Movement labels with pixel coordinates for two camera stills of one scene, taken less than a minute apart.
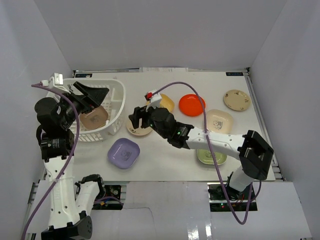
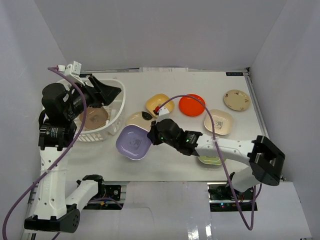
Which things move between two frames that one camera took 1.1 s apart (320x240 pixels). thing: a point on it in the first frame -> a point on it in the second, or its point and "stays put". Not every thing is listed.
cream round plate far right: (237, 100) stays put
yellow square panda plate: (166, 102) stays put
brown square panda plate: (94, 118) stays put
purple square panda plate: (124, 153) -> (133, 141)
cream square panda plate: (219, 121) stays put
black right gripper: (140, 112) -> (153, 134)
